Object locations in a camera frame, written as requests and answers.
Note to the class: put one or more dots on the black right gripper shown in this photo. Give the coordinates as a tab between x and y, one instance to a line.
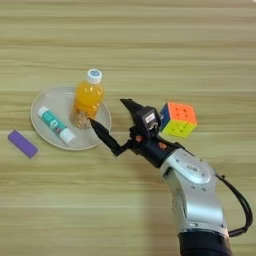
153	150

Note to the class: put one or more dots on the orange juice bottle white cap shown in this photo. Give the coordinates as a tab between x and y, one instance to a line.
87	96

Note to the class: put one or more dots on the green white glue stick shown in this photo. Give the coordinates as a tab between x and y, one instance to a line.
55	125

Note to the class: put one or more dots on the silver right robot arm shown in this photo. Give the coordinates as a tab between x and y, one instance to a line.
196	200

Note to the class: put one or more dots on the colourful puzzle cube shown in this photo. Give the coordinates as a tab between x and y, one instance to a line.
178	120

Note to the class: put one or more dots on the beige round plate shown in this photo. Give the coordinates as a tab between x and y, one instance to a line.
50	126

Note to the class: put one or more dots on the purple rectangular eraser block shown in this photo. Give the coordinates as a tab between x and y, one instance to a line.
22	144

